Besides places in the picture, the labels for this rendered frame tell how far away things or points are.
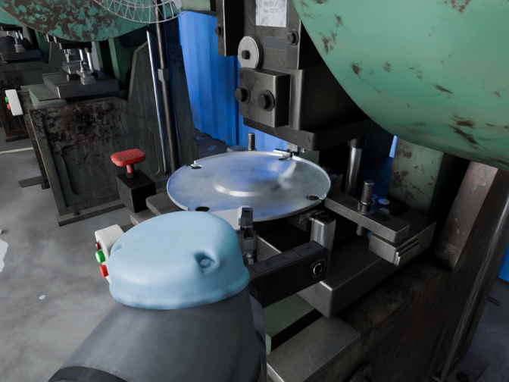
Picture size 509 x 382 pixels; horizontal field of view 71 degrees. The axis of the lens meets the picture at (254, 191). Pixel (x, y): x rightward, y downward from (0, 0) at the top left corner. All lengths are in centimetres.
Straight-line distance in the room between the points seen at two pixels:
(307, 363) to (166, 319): 37
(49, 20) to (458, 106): 170
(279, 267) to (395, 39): 26
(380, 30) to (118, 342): 19
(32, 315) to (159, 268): 153
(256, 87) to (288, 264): 31
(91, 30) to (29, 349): 129
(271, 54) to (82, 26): 132
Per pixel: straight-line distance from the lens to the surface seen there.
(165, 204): 61
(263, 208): 55
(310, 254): 42
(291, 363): 54
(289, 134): 62
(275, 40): 60
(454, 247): 84
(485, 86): 21
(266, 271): 39
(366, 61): 24
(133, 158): 86
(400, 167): 80
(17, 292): 185
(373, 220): 62
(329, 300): 57
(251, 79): 61
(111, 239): 82
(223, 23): 65
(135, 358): 18
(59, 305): 170
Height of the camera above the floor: 107
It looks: 28 degrees down
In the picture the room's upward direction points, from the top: straight up
